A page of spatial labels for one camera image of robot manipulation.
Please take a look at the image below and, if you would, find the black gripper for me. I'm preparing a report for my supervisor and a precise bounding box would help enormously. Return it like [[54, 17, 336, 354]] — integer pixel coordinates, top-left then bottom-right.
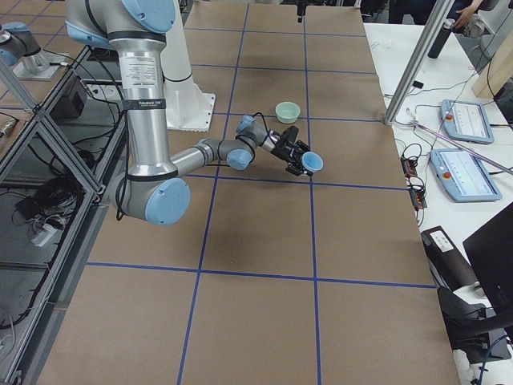
[[271, 139, 310, 176]]

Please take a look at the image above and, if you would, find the light blue plastic cup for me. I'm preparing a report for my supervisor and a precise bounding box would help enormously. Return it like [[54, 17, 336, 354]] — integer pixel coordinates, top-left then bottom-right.
[[301, 151, 324, 176]]

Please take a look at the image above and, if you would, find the mint green bowl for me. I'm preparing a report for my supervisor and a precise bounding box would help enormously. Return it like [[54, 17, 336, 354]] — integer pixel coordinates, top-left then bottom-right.
[[275, 101, 301, 124]]

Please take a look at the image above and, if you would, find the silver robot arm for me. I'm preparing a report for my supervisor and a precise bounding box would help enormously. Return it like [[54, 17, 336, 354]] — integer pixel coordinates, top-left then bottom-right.
[[66, 1, 323, 225]]

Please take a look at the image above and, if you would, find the litter picker stick tool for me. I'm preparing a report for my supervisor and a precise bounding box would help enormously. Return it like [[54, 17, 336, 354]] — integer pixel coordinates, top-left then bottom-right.
[[406, 107, 513, 176]]

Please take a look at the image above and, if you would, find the black electronics board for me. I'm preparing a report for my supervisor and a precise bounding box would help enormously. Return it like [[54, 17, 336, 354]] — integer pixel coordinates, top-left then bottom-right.
[[400, 156, 426, 211]]

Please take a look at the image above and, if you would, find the brown paper table cover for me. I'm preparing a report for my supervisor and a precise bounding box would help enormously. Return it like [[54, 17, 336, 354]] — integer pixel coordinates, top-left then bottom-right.
[[38, 2, 459, 384]]

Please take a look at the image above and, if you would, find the near blue teach pendant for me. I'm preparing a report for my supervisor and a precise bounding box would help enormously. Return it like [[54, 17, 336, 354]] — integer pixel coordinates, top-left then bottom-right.
[[430, 149, 503, 203]]

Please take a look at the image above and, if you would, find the blue teach pendant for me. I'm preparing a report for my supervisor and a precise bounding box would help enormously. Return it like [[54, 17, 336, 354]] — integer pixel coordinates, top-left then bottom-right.
[[440, 99, 495, 144], [430, 149, 503, 203]]

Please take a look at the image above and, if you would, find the far blue teach pendant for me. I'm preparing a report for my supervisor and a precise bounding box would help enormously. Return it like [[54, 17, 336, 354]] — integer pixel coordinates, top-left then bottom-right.
[[440, 99, 495, 144]]

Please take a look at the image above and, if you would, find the black box with label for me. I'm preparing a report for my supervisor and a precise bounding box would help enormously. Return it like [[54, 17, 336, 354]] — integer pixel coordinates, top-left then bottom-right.
[[421, 226, 478, 291]]

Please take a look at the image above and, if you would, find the black computer monitor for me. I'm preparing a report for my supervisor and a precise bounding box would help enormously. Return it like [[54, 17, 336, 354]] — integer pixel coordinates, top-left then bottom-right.
[[463, 204, 512, 313]]

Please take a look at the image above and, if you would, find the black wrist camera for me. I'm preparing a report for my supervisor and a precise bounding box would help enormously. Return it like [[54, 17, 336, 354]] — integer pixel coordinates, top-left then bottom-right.
[[280, 125, 299, 146]]

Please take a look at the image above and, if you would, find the aluminium frame post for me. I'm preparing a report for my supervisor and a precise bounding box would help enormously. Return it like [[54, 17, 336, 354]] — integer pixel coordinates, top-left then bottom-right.
[[383, 0, 454, 126]]

